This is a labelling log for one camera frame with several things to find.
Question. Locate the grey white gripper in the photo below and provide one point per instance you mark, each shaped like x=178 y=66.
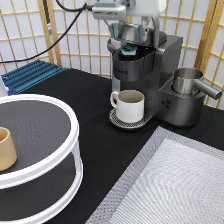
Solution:
x=119 y=10

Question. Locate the white blue coffee pod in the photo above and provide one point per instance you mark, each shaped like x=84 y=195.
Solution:
x=128 y=50

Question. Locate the grey pod coffee machine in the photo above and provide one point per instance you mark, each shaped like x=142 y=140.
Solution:
x=151 y=72

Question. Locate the wooden shoji screen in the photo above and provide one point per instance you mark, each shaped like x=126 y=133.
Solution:
x=41 y=28

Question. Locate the white ceramic mug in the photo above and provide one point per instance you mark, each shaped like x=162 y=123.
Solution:
x=128 y=105

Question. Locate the steel milk frother jug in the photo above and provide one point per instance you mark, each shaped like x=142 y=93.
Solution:
x=188 y=81

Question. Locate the grey woven placemat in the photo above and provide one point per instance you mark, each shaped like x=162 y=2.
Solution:
x=172 y=180

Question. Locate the white two-tier round shelf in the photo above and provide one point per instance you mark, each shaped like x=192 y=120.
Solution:
x=49 y=170

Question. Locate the tan wooden cup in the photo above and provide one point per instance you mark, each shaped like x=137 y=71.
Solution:
x=8 y=155

